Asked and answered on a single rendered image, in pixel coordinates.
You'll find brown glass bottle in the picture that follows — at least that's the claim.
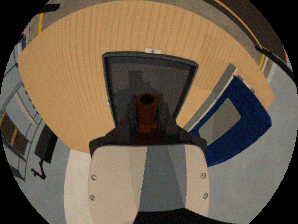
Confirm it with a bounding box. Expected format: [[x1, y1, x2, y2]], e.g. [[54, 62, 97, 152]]
[[134, 93, 162, 145]]

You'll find blue divided crate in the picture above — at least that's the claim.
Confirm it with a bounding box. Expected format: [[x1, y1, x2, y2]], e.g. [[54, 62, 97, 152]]
[[189, 75, 272, 167]]

